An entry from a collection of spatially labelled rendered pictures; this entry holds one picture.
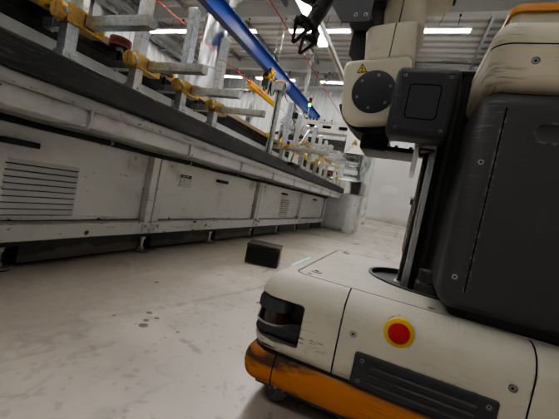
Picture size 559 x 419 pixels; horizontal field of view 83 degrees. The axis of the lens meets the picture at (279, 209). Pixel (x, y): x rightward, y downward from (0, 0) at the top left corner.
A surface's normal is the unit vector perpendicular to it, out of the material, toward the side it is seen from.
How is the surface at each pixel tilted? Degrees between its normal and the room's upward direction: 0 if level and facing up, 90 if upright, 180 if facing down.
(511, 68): 90
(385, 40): 90
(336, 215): 90
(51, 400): 0
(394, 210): 90
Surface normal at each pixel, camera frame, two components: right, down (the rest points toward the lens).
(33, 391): 0.19, -0.98
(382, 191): -0.37, -0.02
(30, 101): 0.91, 0.20
